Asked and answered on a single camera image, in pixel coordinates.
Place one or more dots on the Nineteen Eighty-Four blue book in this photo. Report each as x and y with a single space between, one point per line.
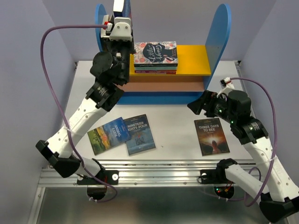
141 136

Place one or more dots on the Animal Farm landscape book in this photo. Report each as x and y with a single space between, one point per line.
108 136

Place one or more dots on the red book in stack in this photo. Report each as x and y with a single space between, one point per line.
156 71

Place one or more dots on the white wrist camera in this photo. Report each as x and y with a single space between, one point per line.
226 86
122 30

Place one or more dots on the A Tale of Two Cities book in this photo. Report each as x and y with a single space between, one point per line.
104 32

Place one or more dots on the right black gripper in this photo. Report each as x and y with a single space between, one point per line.
201 103

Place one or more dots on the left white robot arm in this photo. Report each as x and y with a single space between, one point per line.
58 149

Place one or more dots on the blue wooden bookshelf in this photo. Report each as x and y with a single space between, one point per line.
196 66

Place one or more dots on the Jane Eyre blue book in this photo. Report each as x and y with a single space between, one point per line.
122 8

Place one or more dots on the Little Women floral book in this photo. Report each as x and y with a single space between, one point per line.
155 54

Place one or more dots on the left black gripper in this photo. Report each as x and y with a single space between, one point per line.
130 45

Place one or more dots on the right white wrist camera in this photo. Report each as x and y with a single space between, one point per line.
226 86

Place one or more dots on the Three Days to See book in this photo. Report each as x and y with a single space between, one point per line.
212 139

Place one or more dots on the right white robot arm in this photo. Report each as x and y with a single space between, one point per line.
280 197

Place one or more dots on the teal book in stack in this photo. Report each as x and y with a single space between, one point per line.
157 67

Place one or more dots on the aluminium mounting rail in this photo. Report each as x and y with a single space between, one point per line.
145 173

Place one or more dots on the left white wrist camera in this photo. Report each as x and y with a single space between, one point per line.
122 30

